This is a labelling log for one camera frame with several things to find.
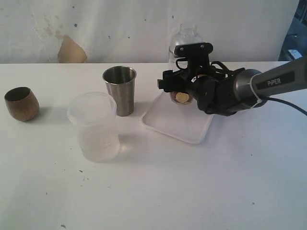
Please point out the white rectangular tray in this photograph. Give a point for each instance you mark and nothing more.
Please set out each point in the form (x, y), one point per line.
(183, 122)

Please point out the stainless steel cup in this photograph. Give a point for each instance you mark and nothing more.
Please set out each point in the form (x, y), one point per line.
(120, 84)

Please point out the translucent plastic container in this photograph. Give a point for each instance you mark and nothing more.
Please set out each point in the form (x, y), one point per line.
(94, 115)

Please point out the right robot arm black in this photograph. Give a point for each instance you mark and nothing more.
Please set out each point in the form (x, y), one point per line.
(221, 91)

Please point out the clear dome shaker lid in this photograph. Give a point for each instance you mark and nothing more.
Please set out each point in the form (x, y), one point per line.
(187, 34)

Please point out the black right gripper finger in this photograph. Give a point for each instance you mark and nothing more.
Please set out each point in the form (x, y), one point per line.
(171, 81)
(199, 50)

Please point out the brown wooden cup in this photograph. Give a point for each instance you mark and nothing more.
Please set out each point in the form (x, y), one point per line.
(22, 103)

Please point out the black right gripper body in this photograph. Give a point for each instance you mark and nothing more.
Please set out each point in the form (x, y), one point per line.
(197, 77)

